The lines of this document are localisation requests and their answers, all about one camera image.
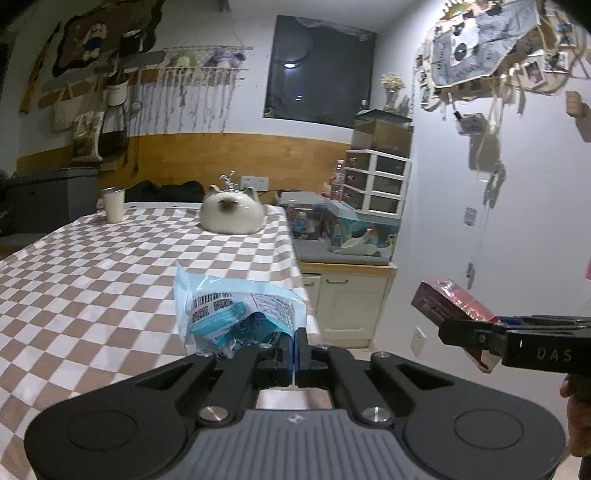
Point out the dark window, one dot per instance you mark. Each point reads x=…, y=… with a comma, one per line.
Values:
x=318, y=69

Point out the pink drink bottle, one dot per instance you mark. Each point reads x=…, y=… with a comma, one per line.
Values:
x=337, y=182

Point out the teal box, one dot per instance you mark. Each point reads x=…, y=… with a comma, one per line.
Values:
x=344, y=221

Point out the light blue plastic packet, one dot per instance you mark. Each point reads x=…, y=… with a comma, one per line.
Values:
x=221, y=314

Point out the white wall switch plate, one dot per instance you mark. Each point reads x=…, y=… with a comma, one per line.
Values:
x=419, y=341

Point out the black trimmed tote bag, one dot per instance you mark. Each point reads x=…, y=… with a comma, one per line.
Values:
x=115, y=120

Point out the person's right hand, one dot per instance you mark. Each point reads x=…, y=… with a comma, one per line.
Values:
x=581, y=415

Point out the glass fish tank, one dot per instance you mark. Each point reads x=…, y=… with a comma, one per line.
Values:
x=383, y=134

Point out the clear storage container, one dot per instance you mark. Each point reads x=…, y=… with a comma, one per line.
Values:
x=300, y=219

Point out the white drawer unit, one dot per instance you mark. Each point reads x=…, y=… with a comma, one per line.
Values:
x=378, y=184

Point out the cat-shaped ceramic pot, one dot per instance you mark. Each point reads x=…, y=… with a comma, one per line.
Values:
x=233, y=214

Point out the white mesh tote bag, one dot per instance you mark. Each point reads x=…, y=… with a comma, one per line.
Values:
x=67, y=113

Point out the crumpled white bag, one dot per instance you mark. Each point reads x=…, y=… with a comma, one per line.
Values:
x=358, y=247

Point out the grey storage box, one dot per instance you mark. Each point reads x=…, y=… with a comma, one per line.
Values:
x=51, y=198

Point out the dark red shiny box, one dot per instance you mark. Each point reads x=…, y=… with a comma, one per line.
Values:
x=443, y=304

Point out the white macrame wall hanging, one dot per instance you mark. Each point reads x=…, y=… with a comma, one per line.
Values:
x=203, y=87

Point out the white wall socket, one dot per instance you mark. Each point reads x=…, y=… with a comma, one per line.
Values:
x=261, y=183
x=247, y=182

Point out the vase of dried flowers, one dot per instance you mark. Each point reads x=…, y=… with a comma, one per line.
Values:
x=392, y=90

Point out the small silver figurine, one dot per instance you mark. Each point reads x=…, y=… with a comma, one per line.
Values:
x=227, y=182

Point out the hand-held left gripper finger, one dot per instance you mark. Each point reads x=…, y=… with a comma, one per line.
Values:
x=300, y=364
x=290, y=364

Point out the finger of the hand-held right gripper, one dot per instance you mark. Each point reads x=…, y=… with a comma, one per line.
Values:
x=549, y=322
x=471, y=337

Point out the printed tote bag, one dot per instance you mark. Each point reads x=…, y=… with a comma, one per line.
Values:
x=87, y=138

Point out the brown white checkered tablecloth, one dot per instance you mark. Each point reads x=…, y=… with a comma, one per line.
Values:
x=92, y=286

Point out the dark wall tapestry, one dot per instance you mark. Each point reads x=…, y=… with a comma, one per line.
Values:
x=92, y=32

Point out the wooden wall hook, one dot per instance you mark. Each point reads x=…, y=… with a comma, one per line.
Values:
x=574, y=104

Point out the photo collage wall hanging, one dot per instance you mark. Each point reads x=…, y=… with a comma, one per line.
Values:
x=485, y=50

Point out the white cup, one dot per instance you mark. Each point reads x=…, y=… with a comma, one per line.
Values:
x=114, y=207

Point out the cream cabinet wooden top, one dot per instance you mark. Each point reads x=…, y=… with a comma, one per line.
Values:
x=346, y=304

